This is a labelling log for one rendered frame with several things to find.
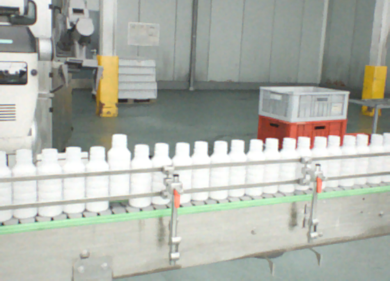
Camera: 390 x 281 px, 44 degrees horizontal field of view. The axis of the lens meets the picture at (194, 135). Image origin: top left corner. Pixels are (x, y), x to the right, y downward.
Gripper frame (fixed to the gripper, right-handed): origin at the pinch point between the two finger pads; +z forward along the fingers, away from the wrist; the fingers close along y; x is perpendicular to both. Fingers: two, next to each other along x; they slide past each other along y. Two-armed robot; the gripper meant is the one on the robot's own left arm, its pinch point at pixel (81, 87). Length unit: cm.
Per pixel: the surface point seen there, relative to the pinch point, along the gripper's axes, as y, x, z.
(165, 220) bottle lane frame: 14, -28, 48
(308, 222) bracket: 62, -28, 51
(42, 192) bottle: -18, -28, 40
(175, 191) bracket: 13, -38, 42
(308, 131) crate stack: 206, 128, -32
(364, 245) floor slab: 242, 130, 56
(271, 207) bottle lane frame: 48, -29, 46
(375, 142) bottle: 89, -36, 27
